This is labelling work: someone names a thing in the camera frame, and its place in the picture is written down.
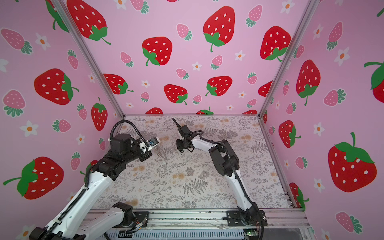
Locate right aluminium corner post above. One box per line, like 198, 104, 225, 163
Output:
259, 0, 320, 120

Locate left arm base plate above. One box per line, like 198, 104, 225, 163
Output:
113, 211, 150, 229

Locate aluminium corner post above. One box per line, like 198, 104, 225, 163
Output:
259, 0, 320, 120
53, 0, 125, 119

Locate left aluminium corner post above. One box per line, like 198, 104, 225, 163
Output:
53, 0, 125, 119

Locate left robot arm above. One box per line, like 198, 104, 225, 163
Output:
29, 134, 159, 240

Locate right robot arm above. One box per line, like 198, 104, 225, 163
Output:
172, 118, 268, 228

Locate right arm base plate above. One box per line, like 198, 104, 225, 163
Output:
223, 210, 268, 227

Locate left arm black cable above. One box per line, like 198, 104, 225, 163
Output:
109, 119, 150, 145

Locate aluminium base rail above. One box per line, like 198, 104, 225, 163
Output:
74, 209, 316, 240

